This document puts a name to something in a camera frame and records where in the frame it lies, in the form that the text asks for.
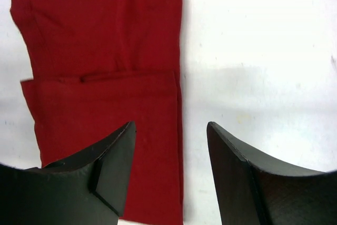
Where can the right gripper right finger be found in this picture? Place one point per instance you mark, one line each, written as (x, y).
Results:
(253, 187)

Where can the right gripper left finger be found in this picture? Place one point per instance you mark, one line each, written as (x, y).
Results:
(111, 159)

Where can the dark red t-shirt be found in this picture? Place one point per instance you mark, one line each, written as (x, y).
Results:
(98, 64)

